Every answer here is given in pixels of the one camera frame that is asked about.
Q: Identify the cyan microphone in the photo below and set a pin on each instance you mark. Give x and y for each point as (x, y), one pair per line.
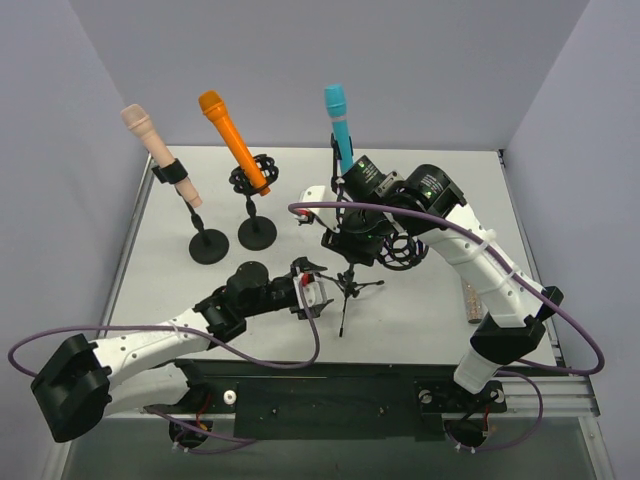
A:
(336, 107)

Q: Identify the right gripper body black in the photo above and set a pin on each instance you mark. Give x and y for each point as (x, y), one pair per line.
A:
(350, 245)

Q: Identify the black stand with beige microphone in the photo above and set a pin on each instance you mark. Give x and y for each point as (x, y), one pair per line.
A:
(207, 246)

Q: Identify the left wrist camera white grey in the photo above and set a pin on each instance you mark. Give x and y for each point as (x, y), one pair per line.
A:
(309, 289)

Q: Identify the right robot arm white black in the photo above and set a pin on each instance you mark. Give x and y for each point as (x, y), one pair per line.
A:
(431, 209)

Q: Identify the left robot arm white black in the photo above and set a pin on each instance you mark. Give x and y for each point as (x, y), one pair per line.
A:
(76, 386)

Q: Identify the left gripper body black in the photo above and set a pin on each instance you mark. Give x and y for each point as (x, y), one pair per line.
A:
(290, 297)

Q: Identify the aluminium frame rail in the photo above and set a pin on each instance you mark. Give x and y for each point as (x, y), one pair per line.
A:
(563, 396)

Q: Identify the orange microphone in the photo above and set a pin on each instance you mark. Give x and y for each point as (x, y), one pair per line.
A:
(214, 109)

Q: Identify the silver glitter microphone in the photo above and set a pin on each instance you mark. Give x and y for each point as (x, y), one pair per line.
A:
(475, 309)

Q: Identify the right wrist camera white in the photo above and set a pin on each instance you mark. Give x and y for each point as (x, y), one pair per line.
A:
(325, 216)

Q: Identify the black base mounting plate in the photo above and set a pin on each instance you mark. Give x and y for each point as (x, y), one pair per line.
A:
(329, 401)

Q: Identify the black round base clip stand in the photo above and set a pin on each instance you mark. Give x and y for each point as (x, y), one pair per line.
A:
(336, 182)

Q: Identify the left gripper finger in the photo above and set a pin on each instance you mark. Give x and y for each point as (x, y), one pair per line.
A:
(303, 265)
(315, 310)

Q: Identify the black stand with orange microphone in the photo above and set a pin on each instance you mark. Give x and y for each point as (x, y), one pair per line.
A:
(257, 232)

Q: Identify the beige microphone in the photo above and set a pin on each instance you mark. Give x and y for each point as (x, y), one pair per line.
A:
(139, 123)

